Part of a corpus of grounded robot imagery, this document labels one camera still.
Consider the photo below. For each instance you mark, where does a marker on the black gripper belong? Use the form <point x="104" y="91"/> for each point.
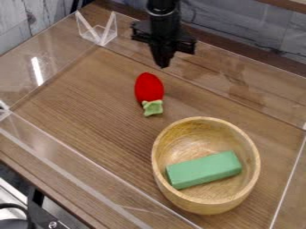
<point x="165" y="35"/>

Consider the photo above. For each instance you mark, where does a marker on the red plush strawberry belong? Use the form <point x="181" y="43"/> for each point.
<point x="149" y="91"/>

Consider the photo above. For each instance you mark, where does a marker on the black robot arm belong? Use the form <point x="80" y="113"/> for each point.
<point x="164" y="7"/>

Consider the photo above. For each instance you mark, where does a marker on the wooden bowl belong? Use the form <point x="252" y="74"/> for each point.
<point x="197" y="137"/>

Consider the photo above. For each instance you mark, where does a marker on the green rectangular block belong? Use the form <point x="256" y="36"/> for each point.
<point x="203" y="170"/>

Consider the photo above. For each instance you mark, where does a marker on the clear acrylic corner bracket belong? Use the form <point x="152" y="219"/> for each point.
<point x="98" y="34"/>

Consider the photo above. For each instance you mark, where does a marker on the clear acrylic tray enclosure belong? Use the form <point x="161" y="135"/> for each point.
<point x="74" y="133"/>

